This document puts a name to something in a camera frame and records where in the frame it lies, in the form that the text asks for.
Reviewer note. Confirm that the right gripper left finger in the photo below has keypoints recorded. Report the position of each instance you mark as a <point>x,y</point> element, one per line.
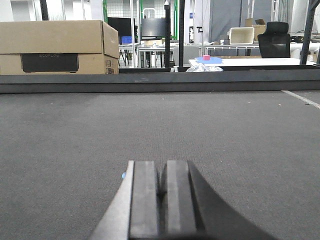
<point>133,214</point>

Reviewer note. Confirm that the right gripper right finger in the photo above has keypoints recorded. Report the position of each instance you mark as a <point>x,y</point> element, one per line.
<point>192,209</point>

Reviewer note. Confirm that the grey conveyor belt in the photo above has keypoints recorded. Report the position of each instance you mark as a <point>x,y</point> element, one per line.
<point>62,156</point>

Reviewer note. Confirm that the small pink block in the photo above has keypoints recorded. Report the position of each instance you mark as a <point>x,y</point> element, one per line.
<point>206,57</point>

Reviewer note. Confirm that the white plastic bin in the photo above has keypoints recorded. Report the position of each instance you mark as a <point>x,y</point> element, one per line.
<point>241,35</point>

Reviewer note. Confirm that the white table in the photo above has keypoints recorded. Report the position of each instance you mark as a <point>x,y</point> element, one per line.
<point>236,62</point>

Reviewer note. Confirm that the flat blue tray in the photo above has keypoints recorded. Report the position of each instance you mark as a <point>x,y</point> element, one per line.
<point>212,60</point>

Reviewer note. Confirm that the large cardboard box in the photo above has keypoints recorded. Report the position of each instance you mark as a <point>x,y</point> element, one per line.
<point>58,47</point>

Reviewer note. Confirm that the small blue crate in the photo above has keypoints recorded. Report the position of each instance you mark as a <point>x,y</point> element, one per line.
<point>126,40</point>

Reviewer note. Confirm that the black monitor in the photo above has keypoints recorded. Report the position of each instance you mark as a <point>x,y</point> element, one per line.
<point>153,28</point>

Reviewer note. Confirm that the black office chair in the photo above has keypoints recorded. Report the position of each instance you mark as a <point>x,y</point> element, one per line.
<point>275,41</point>

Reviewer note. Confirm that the black conveyor end rail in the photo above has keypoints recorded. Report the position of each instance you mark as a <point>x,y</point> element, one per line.
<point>163,82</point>

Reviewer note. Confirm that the black vertical post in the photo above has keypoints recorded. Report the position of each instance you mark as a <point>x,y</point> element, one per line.
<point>181,33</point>

